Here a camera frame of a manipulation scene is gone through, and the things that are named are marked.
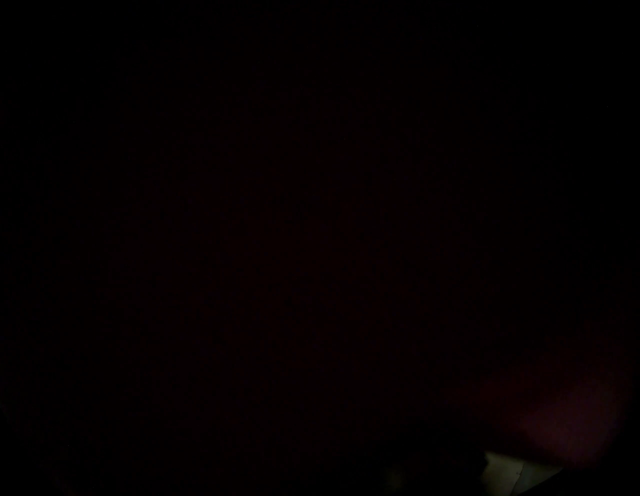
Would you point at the pink splash print cushion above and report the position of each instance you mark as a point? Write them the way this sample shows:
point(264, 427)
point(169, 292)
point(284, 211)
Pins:
point(550, 400)

